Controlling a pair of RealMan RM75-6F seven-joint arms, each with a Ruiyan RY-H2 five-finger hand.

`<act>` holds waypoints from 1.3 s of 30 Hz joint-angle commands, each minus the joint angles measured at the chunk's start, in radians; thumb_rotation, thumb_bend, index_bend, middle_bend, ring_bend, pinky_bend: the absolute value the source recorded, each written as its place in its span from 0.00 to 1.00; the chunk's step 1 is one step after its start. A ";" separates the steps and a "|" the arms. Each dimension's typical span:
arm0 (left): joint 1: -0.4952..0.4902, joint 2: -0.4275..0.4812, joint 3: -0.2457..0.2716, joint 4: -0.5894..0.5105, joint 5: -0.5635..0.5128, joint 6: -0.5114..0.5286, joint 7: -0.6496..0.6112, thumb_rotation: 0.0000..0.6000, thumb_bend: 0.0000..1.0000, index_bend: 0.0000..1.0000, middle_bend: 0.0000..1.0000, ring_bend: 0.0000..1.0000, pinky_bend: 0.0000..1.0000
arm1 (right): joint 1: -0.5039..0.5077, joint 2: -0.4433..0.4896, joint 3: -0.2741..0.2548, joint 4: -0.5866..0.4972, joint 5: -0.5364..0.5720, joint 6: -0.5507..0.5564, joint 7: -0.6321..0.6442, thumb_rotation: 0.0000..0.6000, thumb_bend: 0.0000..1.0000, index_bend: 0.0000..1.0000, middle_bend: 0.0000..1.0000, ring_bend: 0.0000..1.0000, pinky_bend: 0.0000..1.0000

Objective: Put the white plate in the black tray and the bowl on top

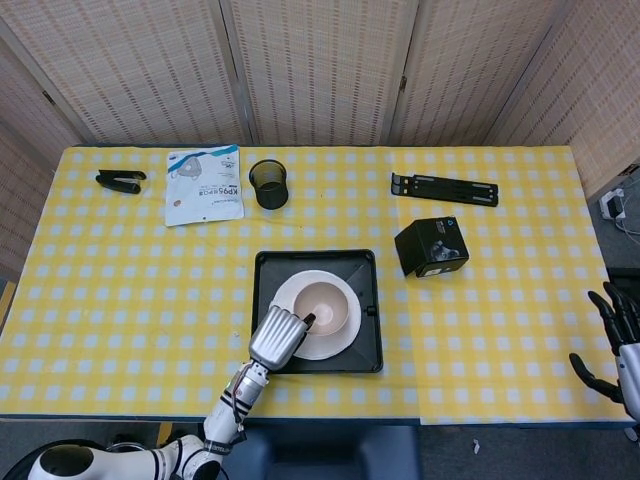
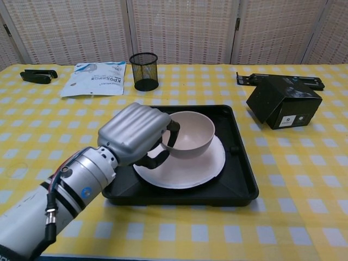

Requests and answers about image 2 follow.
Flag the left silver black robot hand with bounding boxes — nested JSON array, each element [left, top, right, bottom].
[[97, 102, 182, 169]]

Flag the beige bowl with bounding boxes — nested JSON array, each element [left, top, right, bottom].
[[161, 110, 216, 160]]

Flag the white plate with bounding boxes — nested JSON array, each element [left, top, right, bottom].
[[133, 134, 226, 190]]

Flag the black square tray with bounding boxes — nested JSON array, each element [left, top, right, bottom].
[[102, 104, 259, 207]]

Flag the black mesh pen cup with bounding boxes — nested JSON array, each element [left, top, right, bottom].
[[129, 52, 159, 91]]

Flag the white mask package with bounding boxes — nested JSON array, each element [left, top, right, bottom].
[[60, 61, 127, 98]]

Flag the woven folding screen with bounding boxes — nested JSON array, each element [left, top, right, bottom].
[[0, 0, 348, 66]]

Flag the black stapler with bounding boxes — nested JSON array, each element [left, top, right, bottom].
[[20, 69, 58, 84]]

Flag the black folding stand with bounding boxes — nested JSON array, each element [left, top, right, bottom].
[[235, 71, 326, 91]]

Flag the black cardboard box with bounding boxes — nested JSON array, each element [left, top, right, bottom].
[[246, 76, 324, 131]]

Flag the yellow checkered tablecloth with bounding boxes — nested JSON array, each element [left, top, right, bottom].
[[0, 64, 348, 261]]

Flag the black cable with metal connector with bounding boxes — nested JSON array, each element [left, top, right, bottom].
[[43, 190, 59, 245]]

